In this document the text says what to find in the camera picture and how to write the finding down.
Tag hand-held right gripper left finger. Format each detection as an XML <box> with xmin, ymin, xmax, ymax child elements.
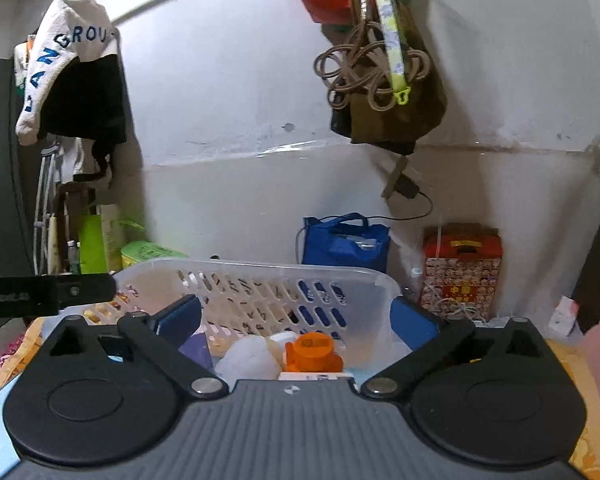
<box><xmin>45</xmin><ymin>294</ymin><xmax>229</xmax><ymax>400</ymax></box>

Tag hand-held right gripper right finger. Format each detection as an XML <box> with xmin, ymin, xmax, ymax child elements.
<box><xmin>361</xmin><ymin>296</ymin><xmax>548</xmax><ymax>401</ymax></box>

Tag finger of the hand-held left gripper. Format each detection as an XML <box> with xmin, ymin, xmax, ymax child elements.
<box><xmin>55</xmin><ymin>273</ymin><xmax>117</xmax><ymax>315</ymax></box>

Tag purple box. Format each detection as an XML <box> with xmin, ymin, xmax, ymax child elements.
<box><xmin>179</xmin><ymin>332</ymin><xmax>214</xmax><ymax>372</ymax></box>

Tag grey plush toy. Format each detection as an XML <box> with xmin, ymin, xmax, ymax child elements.
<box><xmin>214</xmin><ymin>335</ymin><xmax>284</xmax><ymax>382</ymax></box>

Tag clear plastic basket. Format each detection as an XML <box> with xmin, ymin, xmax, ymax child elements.
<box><xmin>41</xmin><ymin>258</ymin><xmax>417</xmax><ymax>382</ymax></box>

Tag orange bottle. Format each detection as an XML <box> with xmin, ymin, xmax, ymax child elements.
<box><xmin>284</xmin><ymin>331</ymin><xmax>344</xmax><ymax>374</ymax></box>

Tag small white plastic bottle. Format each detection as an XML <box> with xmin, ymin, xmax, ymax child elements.
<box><xmin>266</xmin><ymin>331</ymin><xmax>299</xmax><ymax>362</ymax></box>

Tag green paper bag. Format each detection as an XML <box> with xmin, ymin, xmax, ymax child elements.
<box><xmin>78</xmin><ymin>203</ymin><xmax>127</xmax><ymax>275</ymax></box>

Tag floral blanket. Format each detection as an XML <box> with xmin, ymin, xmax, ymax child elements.
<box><xmin>0</xmin><ymin>331</ymin><xmax>45</xmax><ymax>392</ymax></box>

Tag green yellow box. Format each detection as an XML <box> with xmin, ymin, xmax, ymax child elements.
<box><xmin>120</xmin><ymin>241</ymin><xmax>189</xmax><ymax>272</ymax></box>

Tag red gift box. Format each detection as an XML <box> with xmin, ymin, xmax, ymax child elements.
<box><xmin>421</xmin><ymin>224</ymin><xmax>504</xmax><ymax>322</ymax></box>

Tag metal crutch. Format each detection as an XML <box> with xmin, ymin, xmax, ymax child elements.
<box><xmin>31</xmin><ymin>141</ymin><xmax>64</xmax><ymax>276</ymax></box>

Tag blue tote bag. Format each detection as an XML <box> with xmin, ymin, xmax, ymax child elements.
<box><xmin>301</xmin><ymin>213</ymin><xmax>392</xmax><ymax>275</ymax></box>

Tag black power adapter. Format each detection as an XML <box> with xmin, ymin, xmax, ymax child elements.
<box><xmin>394</xmin><ymin>172</ymin><xmax>434</xmax><ymax>222</ymax></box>

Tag dark cabinet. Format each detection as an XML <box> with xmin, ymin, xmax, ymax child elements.
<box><xmin>0</xmin><ymin>54</ymin><xmax>37</xmax><ymax>277</ymax></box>

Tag small white carton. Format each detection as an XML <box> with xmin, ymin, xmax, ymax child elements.
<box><xmin>549</xmin><ymin>296</ymin><xmax>582</xmax><ymax>337</ymax></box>

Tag black garment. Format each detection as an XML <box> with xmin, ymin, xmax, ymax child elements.
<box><xmin>39</xmin><ymin>54</ymin><xmax>129</xmax><ymax>145</ymax></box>

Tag dark headboard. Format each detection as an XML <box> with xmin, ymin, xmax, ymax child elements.
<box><xmin>571</xmin><ymin>200</ymin><xmax>600</xmax><ymax>335</ymax></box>

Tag orange patterned blanket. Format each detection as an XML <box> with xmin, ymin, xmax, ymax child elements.
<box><xmin>545</xmin><ymin>339</ymin><xmax>600</xmax><ymax>480</ymax></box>

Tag brown hanging bag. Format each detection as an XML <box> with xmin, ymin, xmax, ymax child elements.
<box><xmin>330</xmin><ymin>0</ymin><xmax>449</xmax><ymax>157</ymax></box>

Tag hanging white clothes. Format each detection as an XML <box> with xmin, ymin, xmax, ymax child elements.
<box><xmin>15</xmin><ymin>0</ymin><xmax>119</xmax><ymax>147</ymax></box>

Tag coiled beige rope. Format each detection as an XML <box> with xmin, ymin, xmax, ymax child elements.
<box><xmin>313</xmin><ymin>21</ymin><xmax>432</xmax><ymax>112</ymax></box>

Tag yellow-green lanyard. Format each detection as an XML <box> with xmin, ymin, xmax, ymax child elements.
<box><xmin>369</xmin><ymin>0</ymin><xmax>413</xmax><ymax>107</ymax></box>

